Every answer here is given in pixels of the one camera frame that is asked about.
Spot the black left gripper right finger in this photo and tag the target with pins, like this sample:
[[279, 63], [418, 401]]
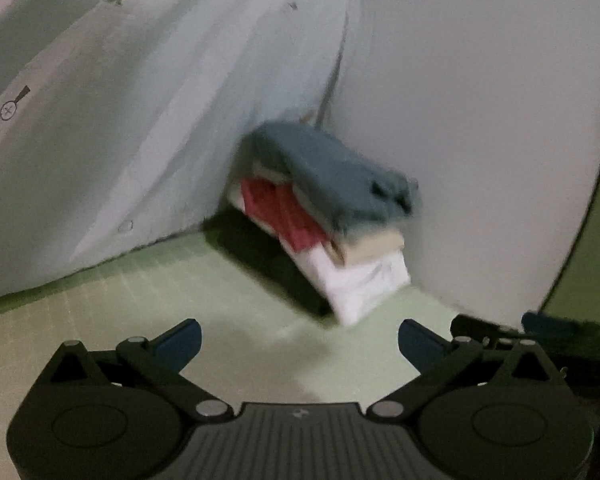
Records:
[[442, 365]]

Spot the red folded garment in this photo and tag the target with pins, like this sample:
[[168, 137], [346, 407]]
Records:
[[276, 206]]

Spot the beige folded garment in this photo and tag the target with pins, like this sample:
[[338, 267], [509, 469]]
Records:
[[352, 250]]

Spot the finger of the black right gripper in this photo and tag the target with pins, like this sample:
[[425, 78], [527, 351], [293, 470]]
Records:
[[560, 322], [481, 330]]

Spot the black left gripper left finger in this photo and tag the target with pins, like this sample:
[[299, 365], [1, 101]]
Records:
[[156, 365]]

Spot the light blue carrot-print quilt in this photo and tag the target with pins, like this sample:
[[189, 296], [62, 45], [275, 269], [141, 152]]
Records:
[[120, 120]]

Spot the grey padded headboard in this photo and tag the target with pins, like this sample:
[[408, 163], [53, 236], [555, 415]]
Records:
[[493, 107]]

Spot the white folded garment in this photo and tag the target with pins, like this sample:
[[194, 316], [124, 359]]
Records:
[[351, 291]]

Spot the black folded garment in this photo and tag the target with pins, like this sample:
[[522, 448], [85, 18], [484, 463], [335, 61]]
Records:
[[242, 240]]

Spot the blue denim jeans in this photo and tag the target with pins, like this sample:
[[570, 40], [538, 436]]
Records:
[[348, 192]]

